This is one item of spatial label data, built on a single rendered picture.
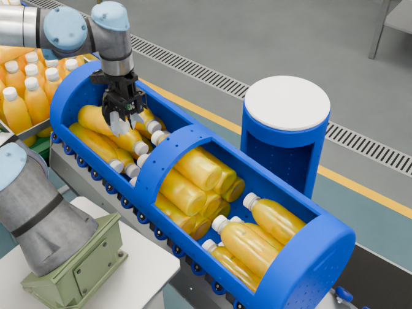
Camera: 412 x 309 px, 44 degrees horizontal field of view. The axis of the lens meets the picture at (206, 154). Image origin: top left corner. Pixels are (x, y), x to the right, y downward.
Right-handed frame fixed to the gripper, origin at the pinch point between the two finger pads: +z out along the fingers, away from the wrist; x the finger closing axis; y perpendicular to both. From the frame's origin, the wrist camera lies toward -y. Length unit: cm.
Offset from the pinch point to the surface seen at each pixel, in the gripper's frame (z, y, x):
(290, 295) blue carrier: 2, 61, -5
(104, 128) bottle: 1.0, -4.3, -3.1
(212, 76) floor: 118, -119, 147
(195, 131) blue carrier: -3.7, 17.3, 10.1
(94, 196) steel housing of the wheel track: 31.2, -11.5, -7.3
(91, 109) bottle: 1.9, -14.3, -0.5
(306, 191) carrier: 48, 25, 55
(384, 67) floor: 119, -44, 242
